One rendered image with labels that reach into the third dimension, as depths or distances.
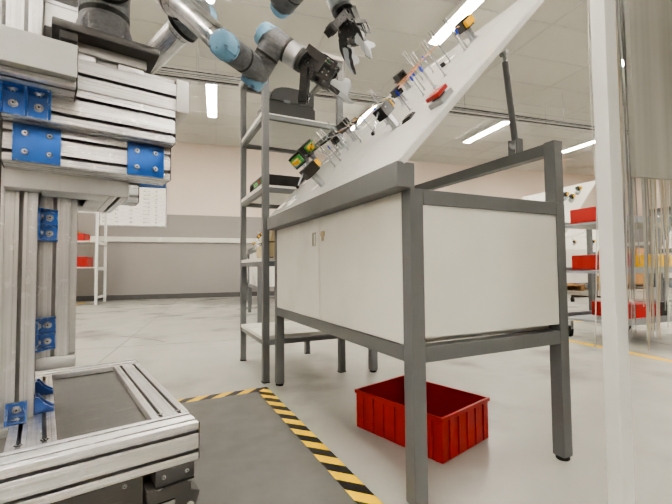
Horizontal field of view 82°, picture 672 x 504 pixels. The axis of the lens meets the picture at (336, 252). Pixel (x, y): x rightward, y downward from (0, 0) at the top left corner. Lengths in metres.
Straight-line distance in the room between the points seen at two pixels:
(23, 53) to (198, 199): 7.90
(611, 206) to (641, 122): 0.22
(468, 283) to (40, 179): 1.13
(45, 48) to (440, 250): 0.98
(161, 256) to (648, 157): 8.37
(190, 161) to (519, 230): 8.21
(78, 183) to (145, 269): 7.62
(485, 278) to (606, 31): 0.61
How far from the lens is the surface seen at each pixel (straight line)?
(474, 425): 1.50
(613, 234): 0.90
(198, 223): 8.77
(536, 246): 1.32
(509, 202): 1.24
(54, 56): 1.05
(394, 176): 0.99
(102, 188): 1.24
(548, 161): 1.44
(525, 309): 1.28
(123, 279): 8.89
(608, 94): 0.95
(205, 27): 1.34
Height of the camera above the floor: 0.60
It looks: 2 degrees up
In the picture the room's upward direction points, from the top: 1 degrees counter-clockwise
